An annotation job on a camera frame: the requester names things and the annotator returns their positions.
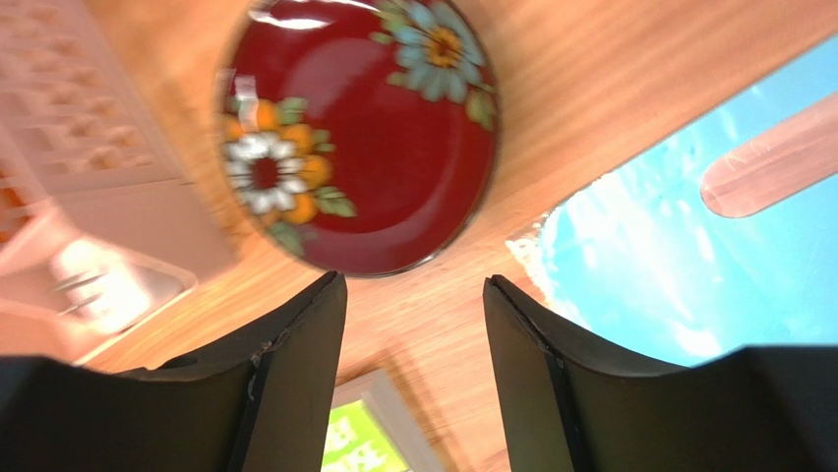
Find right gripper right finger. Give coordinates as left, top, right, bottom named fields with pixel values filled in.
left=483, top=275, right=837, bottom=471

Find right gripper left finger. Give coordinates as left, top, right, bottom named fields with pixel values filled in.
left=1, top=272, right=347, bottom=471

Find red floral plate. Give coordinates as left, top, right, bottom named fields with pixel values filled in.
left=217, top=1, right=501, bottom=277

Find green treehouse book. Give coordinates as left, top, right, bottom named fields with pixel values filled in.
left=321, top=369, right=445, bottom=472

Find teal cutting board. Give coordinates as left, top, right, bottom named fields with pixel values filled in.
left=507, top=37, right=837, bottom=366

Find white power adapter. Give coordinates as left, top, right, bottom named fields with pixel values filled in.
left=48, top=238, right=186, bottom=335

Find pink plastic file organizer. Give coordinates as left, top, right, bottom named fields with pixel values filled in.
left=1, top=1, right=236, bottom=364

